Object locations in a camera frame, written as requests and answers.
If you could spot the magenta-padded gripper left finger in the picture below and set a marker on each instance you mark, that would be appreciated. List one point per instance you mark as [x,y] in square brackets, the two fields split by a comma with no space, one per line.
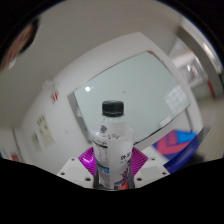
[76,168]

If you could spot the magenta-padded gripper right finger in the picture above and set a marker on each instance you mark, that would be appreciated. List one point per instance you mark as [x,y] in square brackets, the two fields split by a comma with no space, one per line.
[150,169]

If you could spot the clear black-capped drink bottle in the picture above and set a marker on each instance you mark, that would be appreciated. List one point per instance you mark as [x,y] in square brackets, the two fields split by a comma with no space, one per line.
[112,146]

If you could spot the blue cardboard box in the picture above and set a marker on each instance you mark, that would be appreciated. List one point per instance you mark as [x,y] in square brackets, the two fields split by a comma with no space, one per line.
[176,146]

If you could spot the grey notice board with papers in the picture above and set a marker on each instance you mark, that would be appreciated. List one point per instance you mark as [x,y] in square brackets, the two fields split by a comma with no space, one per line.
[78,115]

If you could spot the red floor number sign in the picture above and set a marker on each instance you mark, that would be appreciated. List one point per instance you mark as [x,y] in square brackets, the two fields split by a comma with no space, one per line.
[55,97]

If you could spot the whiteboard on stand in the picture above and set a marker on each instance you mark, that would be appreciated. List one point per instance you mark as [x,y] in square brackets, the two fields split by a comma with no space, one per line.
[140,90]

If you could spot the person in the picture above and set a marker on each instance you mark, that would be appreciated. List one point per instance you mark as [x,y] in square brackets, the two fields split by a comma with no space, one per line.
[18,43]

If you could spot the small white wall poster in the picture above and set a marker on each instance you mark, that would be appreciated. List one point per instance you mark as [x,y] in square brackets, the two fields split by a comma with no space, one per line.
[36,141]

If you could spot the large white wall poster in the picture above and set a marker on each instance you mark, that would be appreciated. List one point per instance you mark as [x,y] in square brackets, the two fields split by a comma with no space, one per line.
[45,130]

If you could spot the red wall poster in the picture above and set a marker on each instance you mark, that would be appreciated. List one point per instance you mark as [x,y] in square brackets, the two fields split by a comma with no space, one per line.
[15,157]

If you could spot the white wall-mounted fixture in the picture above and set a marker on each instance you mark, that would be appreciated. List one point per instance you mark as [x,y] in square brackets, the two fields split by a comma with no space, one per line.
[50,84]

